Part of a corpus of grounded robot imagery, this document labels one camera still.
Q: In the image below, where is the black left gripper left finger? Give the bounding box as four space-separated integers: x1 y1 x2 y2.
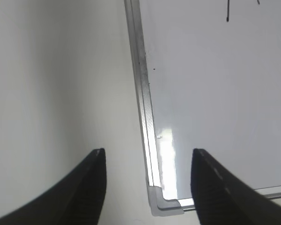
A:
0 148 107 225

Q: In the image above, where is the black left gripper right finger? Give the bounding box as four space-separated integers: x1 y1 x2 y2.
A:
191 149 281 225

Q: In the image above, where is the white board with aluminium frame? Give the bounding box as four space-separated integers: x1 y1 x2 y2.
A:
125 0 281 217

